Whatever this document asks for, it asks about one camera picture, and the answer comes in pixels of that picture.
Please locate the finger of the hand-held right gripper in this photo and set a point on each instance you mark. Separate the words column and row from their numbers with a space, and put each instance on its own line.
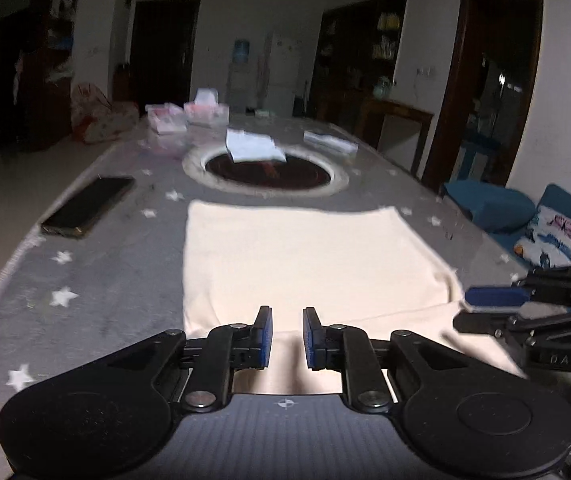
column 480, row 321
column 495, row 296

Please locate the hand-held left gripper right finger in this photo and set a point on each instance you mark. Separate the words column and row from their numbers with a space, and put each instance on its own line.
column 310, row 340

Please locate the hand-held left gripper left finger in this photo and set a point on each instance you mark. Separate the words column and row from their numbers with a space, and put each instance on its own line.
column 264, row 337

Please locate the cream sweatshirt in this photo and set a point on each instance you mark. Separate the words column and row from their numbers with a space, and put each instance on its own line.
column 315, row 260

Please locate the butterfly print pillow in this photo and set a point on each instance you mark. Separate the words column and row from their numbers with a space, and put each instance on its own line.
column 555, row 237

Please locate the blue sofa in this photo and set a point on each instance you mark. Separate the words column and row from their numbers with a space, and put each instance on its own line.
column 495, row 205

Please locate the grey star print tablecloth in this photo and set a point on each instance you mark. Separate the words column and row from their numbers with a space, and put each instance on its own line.
column 115, row 270

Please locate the round black induction cooktop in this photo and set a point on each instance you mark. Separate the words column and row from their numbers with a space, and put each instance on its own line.
column 295, row 175

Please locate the white tissue sheet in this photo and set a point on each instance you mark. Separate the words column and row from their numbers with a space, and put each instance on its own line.
column 253, row 146

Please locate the white remote control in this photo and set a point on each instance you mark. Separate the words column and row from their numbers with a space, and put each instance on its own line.
column 328, row 140

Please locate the brown wooden side table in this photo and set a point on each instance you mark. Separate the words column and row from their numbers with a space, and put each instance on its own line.
column 395, row 108

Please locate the black smartphone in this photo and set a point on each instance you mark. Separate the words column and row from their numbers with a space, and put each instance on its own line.
column 88, row 205

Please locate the pink white tissue box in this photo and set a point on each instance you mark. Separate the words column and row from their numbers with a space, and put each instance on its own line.
column 205, row 112

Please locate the glass jar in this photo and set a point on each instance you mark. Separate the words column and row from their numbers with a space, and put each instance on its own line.
column 381, row 89

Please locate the small white tissue pack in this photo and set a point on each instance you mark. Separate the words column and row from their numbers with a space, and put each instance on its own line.
column 165, row 119

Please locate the white water dispenser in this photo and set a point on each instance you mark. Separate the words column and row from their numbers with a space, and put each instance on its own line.
column 239, row 85

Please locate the white refrigerator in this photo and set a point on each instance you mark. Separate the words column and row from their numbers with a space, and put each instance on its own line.
column 283, row 75

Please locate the patterned covered floor fan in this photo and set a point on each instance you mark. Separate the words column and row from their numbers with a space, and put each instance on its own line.
column 100, row 115

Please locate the dark wooden display cabinet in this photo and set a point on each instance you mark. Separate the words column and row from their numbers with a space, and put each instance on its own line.
column 350, row 60

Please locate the dark bag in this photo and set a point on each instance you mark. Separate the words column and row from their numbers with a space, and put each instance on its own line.
column 123, row 85

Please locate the dark wooden door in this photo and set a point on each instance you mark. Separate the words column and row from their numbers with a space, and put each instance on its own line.
column 165, row 50

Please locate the dark wooden shelf unit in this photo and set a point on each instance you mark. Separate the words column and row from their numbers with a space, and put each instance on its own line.
column 40, row 110

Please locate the brown wooden door frame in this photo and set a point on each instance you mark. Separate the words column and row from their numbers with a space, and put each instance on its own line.
column 458, row 85

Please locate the white wall socket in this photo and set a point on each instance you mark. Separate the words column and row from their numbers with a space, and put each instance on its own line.
column 425, row 71

